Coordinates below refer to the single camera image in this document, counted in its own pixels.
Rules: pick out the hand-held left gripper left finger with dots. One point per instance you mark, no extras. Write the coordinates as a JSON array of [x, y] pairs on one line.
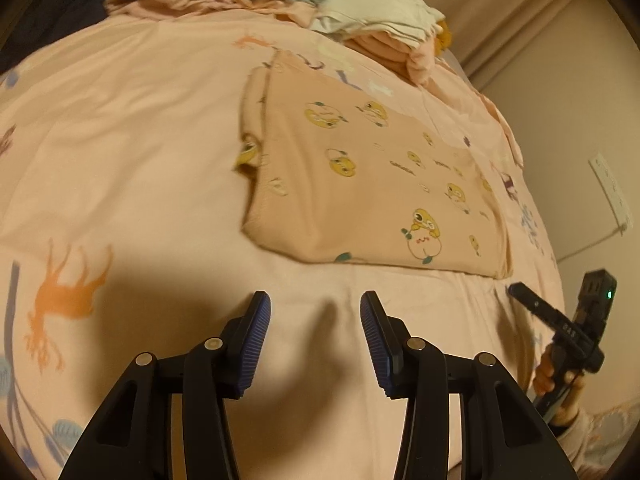
[[252, 345]]

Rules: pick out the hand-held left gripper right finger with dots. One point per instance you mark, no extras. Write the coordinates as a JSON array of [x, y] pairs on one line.
[[375, 345]]

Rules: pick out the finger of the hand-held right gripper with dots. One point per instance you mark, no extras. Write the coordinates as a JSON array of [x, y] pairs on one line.
[[532, 305]]

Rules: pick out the peach cartoon print shirt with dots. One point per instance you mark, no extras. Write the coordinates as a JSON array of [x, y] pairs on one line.
[[360, 200]]

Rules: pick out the person's right forearm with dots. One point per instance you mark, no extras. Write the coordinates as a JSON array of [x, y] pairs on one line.
[[595, 440]]

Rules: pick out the person's right hand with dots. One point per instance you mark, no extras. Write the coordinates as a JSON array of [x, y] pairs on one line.
[[542, 377]]

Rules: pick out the pink printed blanket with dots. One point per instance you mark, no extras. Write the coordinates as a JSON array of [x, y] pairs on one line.
[[125, 160]]

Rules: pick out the white goose plush toy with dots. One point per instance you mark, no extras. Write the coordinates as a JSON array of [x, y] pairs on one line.
[[444, 35]]

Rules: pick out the folded pink garment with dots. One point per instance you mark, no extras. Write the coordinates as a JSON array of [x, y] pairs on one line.
[[390, 52]]

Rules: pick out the pink curtain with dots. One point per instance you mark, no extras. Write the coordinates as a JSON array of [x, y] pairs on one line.
[[500, 10]]

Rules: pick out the white garment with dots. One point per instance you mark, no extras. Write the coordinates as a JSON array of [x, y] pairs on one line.
[[370, 15]]

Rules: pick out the navy garment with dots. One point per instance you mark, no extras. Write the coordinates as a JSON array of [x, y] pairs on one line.
[[45, 5]]

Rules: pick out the white wall socket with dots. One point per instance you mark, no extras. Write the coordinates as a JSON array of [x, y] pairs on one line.
[[610, 190]]

